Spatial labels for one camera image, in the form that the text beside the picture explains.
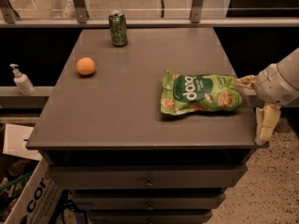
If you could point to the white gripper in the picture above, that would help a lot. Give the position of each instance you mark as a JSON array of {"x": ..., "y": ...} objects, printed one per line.
[{"x": 273, "y": 85}]

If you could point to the green rice chip bag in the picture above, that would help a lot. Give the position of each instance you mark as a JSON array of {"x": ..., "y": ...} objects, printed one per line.
[{"x": 184, "y": 94}]

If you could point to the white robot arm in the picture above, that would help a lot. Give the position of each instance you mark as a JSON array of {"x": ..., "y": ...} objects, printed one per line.
[{"x": 278, "y": 86}]

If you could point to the grey drawer cabinet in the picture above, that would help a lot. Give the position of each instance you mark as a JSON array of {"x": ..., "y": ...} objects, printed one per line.
[{"x": 105, "y": 139}]

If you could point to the green soda can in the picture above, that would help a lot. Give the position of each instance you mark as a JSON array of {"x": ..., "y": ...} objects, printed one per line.
[{"x": 118, "y": 29}]

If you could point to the orange fruit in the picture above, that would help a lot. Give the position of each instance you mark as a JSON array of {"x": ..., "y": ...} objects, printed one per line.
[{"x": 85, "y": 66}]

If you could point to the white pump bottle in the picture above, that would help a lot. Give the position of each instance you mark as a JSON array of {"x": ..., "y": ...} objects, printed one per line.
[{"x": 22, "y": 81}]

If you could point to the white cardboard box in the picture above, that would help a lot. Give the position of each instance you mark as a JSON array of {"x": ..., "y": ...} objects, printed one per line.
[{"x": 40, "y": 195}]

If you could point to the metal railing frame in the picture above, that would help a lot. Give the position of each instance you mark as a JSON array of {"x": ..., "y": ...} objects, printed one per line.
[{"x": 149, "y": 13}]

